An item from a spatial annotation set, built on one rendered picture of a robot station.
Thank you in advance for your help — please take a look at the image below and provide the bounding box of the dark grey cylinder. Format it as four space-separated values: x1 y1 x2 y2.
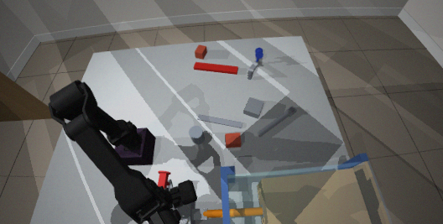
189 126 205 144

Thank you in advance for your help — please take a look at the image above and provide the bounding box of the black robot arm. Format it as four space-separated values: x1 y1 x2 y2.
49 81 181 224

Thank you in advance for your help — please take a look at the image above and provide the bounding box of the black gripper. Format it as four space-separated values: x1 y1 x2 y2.
159 180 197 209

